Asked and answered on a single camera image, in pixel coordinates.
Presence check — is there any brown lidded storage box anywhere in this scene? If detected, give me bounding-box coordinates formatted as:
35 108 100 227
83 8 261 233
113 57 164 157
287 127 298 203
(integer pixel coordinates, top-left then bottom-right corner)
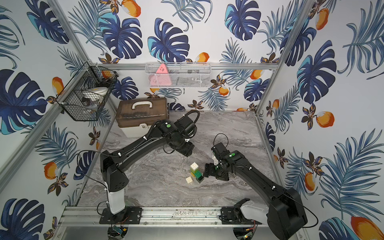
116 98 169 138

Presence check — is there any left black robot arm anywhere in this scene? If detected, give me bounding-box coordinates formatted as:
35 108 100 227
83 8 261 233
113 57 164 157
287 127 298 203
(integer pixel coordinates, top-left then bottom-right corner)
100 110 200 215

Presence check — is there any pink triangle object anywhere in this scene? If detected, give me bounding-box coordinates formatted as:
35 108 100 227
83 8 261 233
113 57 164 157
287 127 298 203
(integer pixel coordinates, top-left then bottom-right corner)
149 64 172 88

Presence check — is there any white object in basket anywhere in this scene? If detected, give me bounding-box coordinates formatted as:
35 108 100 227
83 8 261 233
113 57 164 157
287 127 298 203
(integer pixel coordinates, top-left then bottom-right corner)
82 87 108 101

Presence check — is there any white lego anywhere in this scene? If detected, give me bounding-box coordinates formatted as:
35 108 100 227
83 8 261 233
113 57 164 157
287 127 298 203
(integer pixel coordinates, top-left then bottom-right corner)
190 163 199 172

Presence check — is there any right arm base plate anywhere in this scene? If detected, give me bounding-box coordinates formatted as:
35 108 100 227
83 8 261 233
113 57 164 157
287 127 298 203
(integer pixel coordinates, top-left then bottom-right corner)
219 207 261 225

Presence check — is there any black wire basket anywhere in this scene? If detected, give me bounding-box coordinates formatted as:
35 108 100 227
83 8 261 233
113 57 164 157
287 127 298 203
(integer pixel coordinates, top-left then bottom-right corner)
56 62 119 122

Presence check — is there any clear wall shelf tray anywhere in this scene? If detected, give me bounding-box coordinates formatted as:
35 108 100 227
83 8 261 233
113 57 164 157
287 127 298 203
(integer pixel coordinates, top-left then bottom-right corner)
145 62 212 89

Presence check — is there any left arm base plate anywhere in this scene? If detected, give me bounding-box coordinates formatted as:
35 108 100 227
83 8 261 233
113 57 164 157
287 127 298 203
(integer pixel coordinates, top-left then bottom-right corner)
99 207 143 225

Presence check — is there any cream lego lower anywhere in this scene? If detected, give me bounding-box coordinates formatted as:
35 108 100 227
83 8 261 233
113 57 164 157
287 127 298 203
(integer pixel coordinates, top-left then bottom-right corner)
186 177 193 184

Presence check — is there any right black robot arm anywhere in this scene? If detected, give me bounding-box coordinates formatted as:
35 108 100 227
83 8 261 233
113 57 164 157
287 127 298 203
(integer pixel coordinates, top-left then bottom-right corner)
204 143 308 240

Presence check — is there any aluminium front rail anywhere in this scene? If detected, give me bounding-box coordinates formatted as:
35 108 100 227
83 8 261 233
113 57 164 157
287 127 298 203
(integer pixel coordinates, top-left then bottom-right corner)
58 206 304 228

